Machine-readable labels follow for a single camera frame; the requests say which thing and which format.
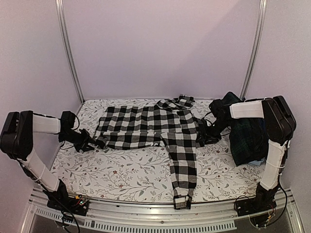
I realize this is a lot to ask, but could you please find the light blue garment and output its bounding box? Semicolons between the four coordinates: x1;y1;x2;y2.
248;158;266;166

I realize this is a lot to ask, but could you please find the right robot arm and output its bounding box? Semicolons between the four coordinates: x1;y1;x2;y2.
198;92;296;212

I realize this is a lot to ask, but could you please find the black white checkered shirt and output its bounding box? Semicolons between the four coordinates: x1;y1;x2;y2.
94;95;202;210

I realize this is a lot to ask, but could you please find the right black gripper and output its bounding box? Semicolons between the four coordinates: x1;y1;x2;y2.
196;118;232;145

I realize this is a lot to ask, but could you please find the left aluminium frame post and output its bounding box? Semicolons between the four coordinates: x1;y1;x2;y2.
55;0;85;104

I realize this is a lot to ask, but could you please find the floral patterned table mat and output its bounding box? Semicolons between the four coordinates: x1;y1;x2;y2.
51;100;265;203

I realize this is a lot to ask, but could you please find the right aluminium frame post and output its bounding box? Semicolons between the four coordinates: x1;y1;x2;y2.
240;0;267;100

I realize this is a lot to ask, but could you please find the aluminium frame post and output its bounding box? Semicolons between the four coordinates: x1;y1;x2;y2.
55;0;85;104
240;0;267;100

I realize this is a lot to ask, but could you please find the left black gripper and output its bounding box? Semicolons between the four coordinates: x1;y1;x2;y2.
59;128;97;152

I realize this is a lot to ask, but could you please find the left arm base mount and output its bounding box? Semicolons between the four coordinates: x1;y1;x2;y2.
47;195;89;216

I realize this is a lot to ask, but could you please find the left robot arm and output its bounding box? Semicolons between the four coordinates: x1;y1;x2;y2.
0;110;96;211

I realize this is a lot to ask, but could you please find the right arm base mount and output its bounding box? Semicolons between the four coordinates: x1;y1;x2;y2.
234;195;276;216

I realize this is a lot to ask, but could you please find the front aluminium rail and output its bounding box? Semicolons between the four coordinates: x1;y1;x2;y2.
21;188;304;233

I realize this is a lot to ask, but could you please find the dark green plaid garment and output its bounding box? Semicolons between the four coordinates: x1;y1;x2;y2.
222;92;268;166

